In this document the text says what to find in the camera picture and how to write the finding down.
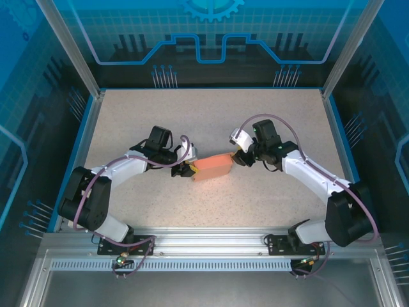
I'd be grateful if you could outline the orange paper box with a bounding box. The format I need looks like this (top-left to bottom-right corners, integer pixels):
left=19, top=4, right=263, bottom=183
left=191, top=152, right=235, bottom=184

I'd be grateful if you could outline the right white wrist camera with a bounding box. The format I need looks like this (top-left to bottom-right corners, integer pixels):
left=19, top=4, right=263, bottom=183
left=228, top=127, right=254, bottom=153

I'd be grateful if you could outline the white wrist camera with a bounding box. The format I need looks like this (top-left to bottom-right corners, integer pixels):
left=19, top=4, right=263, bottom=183
left=228, top=127, right=254, bottom=153
left=175, top=142, right=197, bottom=161

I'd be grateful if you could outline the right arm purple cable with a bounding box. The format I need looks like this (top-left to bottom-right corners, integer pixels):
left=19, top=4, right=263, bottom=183
left=236, top=113, right=381, bottom=278

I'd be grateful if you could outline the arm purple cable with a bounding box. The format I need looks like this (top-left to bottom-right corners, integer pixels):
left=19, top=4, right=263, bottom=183
left=236, top=113, right=381, bottom=278
left=72, top=134, right=189, bottom=279

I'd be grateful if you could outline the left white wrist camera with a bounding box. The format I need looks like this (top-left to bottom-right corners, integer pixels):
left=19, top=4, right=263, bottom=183
left=175, top=142, right=197, bottom=161

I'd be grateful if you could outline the right gripper thin black cable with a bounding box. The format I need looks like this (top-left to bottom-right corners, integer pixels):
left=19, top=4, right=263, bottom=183
left=260, top=159, right=279, bottom=174

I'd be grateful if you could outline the aluminium mounting rail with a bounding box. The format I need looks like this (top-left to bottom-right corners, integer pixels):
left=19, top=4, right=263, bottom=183
left=41, top=227, right=386, bottom=256

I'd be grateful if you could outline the aluminium blue side rail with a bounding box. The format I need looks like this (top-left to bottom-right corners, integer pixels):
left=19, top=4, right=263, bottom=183
left=52, top=91, right=107, bottom=233
left=320, top=89, right=378, bottom=233

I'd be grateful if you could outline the slotted metal cable duct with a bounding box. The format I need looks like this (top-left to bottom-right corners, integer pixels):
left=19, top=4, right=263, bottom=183
left=49, top=259, right=380, bottom=272

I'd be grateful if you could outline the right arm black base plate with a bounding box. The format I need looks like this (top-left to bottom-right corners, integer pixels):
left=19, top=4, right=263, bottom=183
left=266, top=235, right=327, bottom=256

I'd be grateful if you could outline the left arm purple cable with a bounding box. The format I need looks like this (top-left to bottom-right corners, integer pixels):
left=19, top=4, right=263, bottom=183
left=72, top=134, right=189, bottom=279

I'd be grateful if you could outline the aluminium frame post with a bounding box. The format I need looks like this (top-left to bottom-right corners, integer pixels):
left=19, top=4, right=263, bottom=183
left=321, top=0, right=382, bottom=99
left=34, top=0, right=107, bottom=99

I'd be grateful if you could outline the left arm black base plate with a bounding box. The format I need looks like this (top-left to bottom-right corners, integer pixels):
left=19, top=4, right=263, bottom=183
left=97, top=235, right=157, bottom=256

